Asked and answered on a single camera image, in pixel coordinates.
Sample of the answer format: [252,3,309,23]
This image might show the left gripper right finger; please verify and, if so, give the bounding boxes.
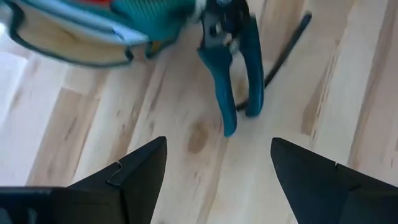
[270,137,398,224]

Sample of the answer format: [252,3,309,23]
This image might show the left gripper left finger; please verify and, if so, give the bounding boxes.
[0,136,168,224]

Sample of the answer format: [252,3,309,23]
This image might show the beige green-trimmed gardening bag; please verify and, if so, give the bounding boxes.
[0,0,203,68]

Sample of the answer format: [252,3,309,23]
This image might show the green shears with black strap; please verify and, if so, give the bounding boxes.
[235,11,313,112]

